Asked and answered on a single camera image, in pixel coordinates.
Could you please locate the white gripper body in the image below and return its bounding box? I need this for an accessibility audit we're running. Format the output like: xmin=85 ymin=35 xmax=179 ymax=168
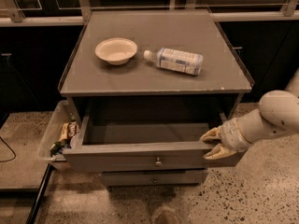
xmin=220 ymin=119 xmax=251 ymax=152

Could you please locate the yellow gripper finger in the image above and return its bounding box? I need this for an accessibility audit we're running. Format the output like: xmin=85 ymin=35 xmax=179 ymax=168
xmin=200 ymin=126 xmax=221 ymax=142
xmin=204 ymin=143 xmax=235 ymax=160

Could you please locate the grey top drawer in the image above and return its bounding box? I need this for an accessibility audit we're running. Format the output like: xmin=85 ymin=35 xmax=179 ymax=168
xmin=64 ymin=115 xmax=243 ymax=173

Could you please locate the grey drawer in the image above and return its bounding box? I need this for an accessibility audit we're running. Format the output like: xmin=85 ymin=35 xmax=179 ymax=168
xmin=101 ymin=169 xmax=207 ymax=187
xmin=64 ymin=115 xmax=243 ymax=173

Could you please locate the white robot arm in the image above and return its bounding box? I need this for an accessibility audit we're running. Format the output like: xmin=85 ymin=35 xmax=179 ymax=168
xmin=200 ymin=68 xmax=299 ymax=160

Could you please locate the grey drawer cabinet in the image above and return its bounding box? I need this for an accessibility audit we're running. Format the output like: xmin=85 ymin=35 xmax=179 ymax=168
xmin=57 ymin=10 xmax=255 ymax=188

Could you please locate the grey bottom drawer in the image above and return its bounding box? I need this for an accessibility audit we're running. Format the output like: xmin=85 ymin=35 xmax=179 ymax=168
xmin=101 ymin=169 xmax=207 ymax=187

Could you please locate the clear plastic water bottle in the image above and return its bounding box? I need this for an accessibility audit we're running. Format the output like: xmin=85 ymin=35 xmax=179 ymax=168
xmin=143 ymin=48 xmax=204 ymax=76

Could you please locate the white paper bowl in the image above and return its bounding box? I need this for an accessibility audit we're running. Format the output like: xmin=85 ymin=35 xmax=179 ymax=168
xmin=95 ymin=38 xmax=137 ymax=65

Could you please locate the snack bag in bin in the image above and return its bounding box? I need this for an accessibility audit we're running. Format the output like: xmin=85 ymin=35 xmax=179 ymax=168
xmin=50 ymin=119 xmax=79 ymax=156

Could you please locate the clear plastic storage bin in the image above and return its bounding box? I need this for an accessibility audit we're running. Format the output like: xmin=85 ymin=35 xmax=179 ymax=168
xmin=38 ymin=100 xmax=71 ymax=171

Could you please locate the black floor cable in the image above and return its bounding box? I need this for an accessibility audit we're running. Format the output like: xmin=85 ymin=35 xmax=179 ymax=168
xmin=0 ymin=136 xmax=17 ymax=163

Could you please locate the metal railing frame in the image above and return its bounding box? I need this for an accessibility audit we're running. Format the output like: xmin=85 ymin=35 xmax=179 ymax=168
xmin=1 ymin=0 xmax=299 ymax=26

